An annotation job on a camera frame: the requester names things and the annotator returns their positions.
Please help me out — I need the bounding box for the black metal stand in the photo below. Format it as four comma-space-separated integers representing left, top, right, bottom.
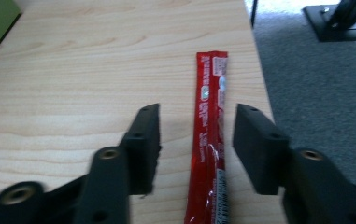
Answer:
302, 0, 356, 43

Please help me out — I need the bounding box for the red stick sachet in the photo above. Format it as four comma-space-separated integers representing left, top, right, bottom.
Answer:
183, 50, 230, 224

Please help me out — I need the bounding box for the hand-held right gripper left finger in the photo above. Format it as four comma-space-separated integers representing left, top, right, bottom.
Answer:
81, 103, 163, 224

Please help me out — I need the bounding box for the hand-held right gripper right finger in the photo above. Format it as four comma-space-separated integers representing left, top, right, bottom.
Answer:
232, 103, 356, 224

